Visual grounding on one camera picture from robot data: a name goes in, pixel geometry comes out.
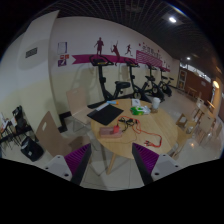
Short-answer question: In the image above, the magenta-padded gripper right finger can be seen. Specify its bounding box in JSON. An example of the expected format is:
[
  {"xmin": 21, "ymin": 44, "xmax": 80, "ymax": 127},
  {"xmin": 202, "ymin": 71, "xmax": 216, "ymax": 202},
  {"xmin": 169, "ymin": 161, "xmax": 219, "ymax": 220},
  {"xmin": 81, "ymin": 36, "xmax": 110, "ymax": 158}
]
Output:
[{"xmin": 131, "ymin": 142, "xmax": 183, "ymax": 186}]

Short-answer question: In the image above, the group of wooden chairs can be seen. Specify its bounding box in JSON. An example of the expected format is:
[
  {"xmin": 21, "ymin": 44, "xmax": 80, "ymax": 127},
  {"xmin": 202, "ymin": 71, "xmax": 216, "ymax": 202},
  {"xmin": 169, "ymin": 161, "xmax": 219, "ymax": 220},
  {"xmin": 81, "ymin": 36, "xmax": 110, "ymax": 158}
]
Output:
[{"xmin": 168, "ymin": 98, "xmax": 218, "ymax": 158}]

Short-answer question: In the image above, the white paper cup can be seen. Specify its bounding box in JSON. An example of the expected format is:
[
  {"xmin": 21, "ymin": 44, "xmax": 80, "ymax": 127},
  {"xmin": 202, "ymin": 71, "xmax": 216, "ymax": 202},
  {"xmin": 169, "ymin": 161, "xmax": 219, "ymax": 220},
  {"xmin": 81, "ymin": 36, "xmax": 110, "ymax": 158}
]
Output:
[{"xmin": 151, "ymin": 96, "xmax": 162, "ymax": 110}]

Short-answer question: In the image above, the black bag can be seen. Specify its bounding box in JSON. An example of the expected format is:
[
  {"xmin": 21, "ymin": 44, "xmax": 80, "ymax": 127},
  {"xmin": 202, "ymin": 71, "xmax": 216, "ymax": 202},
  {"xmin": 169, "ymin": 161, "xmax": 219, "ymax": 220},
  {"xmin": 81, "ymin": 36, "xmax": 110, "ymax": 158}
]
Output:
[{"xmin": 20, "ymin": 135, "xmax": 45, "ymax": 163}]

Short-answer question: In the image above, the green wet wipes pack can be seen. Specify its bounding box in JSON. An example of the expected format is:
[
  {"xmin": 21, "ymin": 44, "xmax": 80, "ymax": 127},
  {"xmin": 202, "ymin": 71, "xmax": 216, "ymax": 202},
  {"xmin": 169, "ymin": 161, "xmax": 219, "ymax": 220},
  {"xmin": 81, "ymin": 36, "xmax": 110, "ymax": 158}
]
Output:
[{"xmin": 130, "ymin": 105, "xmax": 152, "ymax": 116}]

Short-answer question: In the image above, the white paper sheet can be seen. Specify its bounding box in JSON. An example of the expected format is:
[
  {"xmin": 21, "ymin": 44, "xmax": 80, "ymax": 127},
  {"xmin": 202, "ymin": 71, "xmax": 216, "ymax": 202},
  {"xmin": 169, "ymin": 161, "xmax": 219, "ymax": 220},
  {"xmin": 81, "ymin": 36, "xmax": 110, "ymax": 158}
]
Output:
[{"xmin": 94, "ymin": 101, "xmax": 111, "ymax": 113}]

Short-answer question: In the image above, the grey wall vent grille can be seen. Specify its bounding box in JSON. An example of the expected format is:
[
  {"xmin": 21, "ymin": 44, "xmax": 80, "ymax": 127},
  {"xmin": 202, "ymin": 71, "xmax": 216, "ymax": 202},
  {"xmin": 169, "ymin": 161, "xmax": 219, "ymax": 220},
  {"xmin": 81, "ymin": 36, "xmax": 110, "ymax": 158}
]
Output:
[{"xmin": 25, "ymin": 47, "xmax": 38, "ymax": 59}]

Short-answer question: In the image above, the white purple wall poster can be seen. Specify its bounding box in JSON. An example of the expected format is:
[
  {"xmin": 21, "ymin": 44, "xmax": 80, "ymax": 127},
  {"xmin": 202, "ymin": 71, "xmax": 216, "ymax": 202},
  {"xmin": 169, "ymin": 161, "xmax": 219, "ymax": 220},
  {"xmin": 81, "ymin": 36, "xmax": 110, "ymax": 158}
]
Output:
[{"xmin": 56, "ymin": 41, "xmax": 68, "ymax": 55}]

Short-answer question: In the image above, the black mouse pad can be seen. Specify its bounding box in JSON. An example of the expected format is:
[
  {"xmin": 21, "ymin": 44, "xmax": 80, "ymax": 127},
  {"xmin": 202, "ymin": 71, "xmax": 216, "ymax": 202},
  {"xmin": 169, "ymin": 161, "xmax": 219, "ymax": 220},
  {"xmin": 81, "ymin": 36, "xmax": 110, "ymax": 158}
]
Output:
[{"xmin": 86, "ymin": 103, "xmax": 125, "ymax": 127}]

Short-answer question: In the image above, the red cable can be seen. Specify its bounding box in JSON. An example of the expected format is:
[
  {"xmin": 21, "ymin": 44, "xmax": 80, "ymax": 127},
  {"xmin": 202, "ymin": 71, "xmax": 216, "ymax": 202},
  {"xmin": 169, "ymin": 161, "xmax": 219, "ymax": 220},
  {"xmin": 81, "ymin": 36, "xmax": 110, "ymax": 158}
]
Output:
[{"xmin": 117, "ymin": 115, "xmax": 163, "ymax": 148}]

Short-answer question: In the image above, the small white box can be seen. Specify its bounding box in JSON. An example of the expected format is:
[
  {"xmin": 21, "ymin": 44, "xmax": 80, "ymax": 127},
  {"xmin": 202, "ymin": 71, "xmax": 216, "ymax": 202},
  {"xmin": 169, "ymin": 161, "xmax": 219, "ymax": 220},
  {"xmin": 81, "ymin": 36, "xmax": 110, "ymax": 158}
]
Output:
[{"xmin": 131, "ymin": 98, "xmax": 142, "ymax": 108}]

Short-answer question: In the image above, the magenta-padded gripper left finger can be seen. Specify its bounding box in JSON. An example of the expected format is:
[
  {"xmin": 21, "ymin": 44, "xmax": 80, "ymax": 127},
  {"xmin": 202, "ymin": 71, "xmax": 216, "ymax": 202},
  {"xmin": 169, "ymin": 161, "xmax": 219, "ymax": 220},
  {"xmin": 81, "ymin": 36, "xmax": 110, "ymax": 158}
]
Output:
[{"xmin": 42, "ymin": 143, "xmax": 93, "ymax": 186}]

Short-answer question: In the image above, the black cluttered chair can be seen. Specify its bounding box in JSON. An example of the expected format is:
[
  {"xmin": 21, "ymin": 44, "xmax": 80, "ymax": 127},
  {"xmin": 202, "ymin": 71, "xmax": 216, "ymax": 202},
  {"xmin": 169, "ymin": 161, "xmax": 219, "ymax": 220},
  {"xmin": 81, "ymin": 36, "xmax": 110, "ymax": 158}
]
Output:
[{"xmin": 0, "ymin": 105, "xmax": 34, "ymax": 154}]

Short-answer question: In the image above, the wooden chair with handle slot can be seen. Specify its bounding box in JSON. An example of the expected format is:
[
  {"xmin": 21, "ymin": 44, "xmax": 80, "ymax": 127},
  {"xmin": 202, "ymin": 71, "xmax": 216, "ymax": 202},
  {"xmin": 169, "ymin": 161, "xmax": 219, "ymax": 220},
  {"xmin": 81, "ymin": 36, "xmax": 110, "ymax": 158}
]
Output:
[
  {"xmin": 35, "ymin": 111, "xmax": 92, "ymax": 158},
  {"xmin": 65, "ymin": 86, "xmax": 95, "ymax": 125}
]

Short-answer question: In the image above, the black exercise bike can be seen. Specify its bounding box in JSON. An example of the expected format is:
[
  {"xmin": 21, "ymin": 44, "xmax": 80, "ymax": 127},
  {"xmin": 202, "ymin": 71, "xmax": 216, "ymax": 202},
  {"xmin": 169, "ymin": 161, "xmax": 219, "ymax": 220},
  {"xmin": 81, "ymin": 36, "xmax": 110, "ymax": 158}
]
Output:
[
  {"xmin": 144, "ymin": 64, "xmax": 166, "ymax": 103},
  {"xmin": 159, "ymin": 68, "xmax": 175, "ymax": 98},
  {"xmin": 124, "ymin": 58, "xmax": 153, "ymax": 103},
  {"xmin": 89, "ymin": 54, "xmax": 132, "ymax": 109}
]

